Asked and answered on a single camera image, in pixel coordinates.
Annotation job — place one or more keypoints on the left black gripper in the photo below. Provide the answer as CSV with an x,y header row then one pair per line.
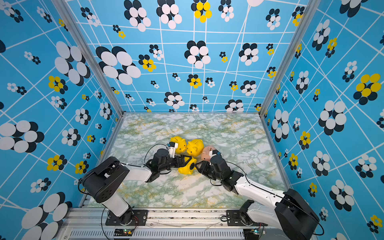
x,y
182,162

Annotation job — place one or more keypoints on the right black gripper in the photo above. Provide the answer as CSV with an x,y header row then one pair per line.
x,y
203,168

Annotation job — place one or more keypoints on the yellow piggy bank front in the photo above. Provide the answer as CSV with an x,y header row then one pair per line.
x,y
189,168

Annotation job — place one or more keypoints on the yellow piggy bank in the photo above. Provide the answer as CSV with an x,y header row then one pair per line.
x,y
195,147
189,168
182,144

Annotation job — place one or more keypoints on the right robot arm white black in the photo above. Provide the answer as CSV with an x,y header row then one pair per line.
x,y
284,210

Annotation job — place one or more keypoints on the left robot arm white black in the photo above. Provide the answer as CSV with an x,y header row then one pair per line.
x,y
102,182

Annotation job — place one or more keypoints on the pink piggy bank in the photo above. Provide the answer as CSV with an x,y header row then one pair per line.
x,y
205,155

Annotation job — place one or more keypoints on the yellow piggy bank back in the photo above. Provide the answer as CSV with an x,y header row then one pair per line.
x,y
195,147

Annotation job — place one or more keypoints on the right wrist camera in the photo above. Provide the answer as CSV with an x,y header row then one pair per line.
x,y
214,153

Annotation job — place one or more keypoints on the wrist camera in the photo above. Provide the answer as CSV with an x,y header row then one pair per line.
x,y
172,147
214,153

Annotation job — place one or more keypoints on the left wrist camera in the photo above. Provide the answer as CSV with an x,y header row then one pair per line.
x,y
172,147

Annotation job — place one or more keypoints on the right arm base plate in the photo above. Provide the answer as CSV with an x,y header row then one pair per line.
x,y
234,218

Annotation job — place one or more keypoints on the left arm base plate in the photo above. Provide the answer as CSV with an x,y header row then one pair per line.
x,y
131,218

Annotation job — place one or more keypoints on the aluminium front rail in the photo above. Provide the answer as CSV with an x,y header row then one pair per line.
x,y
162,224

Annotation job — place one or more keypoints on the left aluminium corner post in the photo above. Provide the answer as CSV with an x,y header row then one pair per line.
x,y
78,37

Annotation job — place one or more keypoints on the aluminium corner post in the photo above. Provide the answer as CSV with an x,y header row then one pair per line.
x,y
78,37
310,11

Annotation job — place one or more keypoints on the right aluminium corner post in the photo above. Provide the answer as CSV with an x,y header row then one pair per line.
x,y
310,11

